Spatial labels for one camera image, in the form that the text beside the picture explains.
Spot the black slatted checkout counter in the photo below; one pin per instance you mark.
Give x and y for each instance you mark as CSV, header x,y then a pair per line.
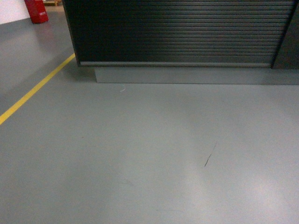
x,y
186,41

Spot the red fire extinguisher box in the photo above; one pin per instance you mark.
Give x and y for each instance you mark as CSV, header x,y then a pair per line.
x,y
37,11

